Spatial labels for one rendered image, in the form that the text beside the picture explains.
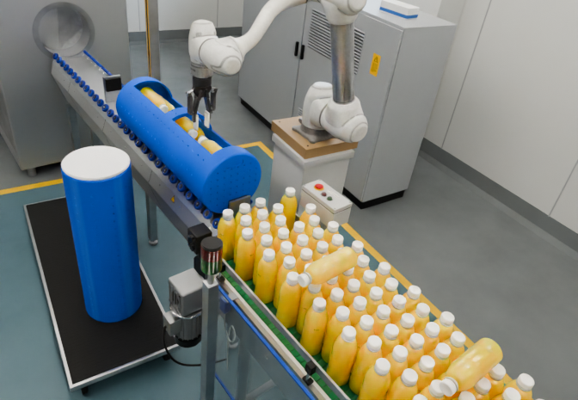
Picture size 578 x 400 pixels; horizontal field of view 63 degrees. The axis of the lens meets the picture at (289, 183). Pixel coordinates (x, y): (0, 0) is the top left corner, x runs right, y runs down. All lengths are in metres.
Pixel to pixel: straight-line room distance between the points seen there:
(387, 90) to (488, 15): 1.36
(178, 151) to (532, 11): 2.99
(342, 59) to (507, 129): 2.47
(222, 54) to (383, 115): 1.89
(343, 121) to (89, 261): 1.34
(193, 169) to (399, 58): 1.81
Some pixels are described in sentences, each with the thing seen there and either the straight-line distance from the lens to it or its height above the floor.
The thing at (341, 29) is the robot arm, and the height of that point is 1.67.
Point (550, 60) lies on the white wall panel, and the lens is 4.07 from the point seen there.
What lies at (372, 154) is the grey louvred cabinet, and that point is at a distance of 3.52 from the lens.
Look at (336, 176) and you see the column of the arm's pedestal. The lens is 2.53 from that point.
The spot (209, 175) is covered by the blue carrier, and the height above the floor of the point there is 1.17.
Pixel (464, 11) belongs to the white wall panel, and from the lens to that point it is 4.50.
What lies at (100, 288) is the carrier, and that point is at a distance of 2.50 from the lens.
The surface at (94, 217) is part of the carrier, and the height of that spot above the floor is 0.84.
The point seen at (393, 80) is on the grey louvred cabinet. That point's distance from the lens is 3.31.
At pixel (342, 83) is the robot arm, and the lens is 2.11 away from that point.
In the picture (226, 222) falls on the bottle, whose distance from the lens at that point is 1.74.
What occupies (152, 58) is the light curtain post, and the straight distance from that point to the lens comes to 3.17.
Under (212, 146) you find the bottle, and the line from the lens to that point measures 1.97.
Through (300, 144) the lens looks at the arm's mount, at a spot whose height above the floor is 1.06.
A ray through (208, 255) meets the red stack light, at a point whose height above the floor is 1.24.
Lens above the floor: 2.16
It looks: 33 degrees down
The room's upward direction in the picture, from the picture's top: 8 degrees clockwise
